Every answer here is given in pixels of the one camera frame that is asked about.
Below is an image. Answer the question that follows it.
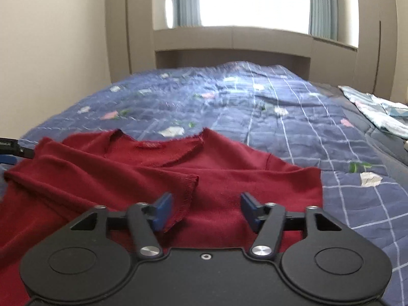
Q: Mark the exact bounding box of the grey quilted mattress pad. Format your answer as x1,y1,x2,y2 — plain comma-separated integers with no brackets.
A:
311,82,408,169

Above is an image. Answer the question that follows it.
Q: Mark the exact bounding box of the beige wardrobe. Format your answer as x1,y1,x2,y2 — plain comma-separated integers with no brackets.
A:
105,0,157,83
354,0,408,103

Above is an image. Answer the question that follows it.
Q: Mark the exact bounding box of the red long-sleeve shirt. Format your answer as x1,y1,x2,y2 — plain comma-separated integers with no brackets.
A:
0,127,324,306

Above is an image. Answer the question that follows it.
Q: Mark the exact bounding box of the blue checked floral quilt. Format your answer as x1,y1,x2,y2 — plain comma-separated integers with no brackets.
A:
0,61,408,306

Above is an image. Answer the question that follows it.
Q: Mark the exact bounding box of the light blue patterned cloth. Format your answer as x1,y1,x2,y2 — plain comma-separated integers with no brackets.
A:
338,84,408,140

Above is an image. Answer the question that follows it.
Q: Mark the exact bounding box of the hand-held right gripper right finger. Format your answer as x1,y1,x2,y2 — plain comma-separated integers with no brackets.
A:
240,192,344,259

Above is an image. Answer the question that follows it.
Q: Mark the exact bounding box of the beige window sill cabinet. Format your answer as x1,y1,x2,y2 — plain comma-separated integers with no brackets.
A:
153,25,359,82

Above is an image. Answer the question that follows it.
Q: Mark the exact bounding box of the window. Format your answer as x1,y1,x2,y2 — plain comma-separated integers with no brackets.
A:
198,0,311,35

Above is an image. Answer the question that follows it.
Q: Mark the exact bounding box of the light blue curtain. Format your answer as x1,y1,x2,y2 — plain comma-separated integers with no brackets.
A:
308,0,338,40
174,0,201,28

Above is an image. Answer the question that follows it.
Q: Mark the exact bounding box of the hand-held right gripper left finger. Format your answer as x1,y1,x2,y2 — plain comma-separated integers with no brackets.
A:
70,192,174,259

